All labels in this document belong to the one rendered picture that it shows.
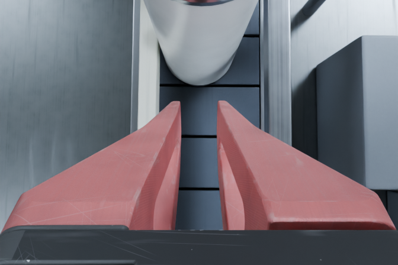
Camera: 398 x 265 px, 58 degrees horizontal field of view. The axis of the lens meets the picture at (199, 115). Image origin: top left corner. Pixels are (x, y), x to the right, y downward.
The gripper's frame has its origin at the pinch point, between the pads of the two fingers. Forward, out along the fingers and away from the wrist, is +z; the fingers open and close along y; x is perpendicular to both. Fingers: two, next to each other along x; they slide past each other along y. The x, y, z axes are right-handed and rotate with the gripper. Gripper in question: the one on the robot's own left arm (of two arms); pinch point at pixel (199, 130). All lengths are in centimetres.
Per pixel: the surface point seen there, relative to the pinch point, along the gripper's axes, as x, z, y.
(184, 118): 8.1, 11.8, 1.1
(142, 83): 4.3, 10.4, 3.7
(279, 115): 3.2, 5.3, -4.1
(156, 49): 2.6, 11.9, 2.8
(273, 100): 2.6, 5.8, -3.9
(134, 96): 7.0, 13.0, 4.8
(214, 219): 13.7, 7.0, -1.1
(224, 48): -0.2, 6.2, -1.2
